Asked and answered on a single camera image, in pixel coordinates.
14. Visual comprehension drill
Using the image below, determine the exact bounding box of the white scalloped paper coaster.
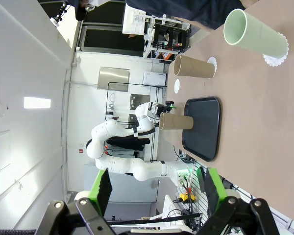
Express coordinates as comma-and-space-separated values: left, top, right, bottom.
173, 78, 182, 94
263, 34, 290, 67
206, 56, 218, 79

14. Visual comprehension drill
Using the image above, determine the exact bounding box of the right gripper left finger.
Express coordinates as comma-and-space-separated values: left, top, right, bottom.
35, 168, 116, 235

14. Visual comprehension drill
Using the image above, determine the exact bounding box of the rectangular ceiling light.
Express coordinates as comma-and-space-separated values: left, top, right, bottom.
24, 96, 52, 110

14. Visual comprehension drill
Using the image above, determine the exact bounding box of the metal wall panel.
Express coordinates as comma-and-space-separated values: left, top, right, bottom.
97, 66, 131, 92

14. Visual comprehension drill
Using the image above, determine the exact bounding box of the bystander with dark hair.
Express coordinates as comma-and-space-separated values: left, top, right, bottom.
74, 0, 96, 22

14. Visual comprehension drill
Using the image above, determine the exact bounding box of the beige tall cup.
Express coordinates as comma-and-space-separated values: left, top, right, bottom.
159, 112, 195, 131
173, 54, 217, 79

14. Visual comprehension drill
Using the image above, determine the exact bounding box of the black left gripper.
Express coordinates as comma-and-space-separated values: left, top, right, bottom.
158, 100, 177, 115

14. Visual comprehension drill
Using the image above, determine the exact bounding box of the person in navy t-shirt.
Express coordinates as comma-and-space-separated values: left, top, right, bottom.
126, 0, 245, 30

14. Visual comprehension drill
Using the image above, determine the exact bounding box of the black plastic tray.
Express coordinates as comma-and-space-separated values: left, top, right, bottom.
181, 96, 222, 163

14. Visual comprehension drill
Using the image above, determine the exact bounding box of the mint green tall cup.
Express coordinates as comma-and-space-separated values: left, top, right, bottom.
223, 8, 289, 59

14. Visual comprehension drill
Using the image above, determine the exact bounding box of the black equipment box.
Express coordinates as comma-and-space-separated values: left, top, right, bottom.
153, 23, 190, 53

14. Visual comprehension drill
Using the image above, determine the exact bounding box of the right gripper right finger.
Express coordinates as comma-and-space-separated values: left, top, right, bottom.
198, 167, 280, 235

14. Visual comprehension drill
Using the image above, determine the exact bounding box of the white shelf cart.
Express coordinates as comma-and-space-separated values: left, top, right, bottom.
122, 3, 189, 59

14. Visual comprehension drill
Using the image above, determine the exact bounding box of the black cable bundle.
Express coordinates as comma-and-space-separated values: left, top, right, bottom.
173, 145, 196, 164

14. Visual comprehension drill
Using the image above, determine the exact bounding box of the white wall cabinet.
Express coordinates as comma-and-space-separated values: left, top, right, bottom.
143, 71, 167, 87

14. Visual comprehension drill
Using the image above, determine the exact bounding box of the camera on tripod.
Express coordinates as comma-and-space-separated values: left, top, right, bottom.
50, 1, 67, 26

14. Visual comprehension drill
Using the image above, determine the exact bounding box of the grey metal wall box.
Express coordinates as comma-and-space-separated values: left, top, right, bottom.
129, 94, 150, 110

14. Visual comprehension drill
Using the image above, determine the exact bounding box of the yellow emergency stop button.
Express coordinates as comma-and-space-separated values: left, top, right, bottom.
179, 192, 197, 204

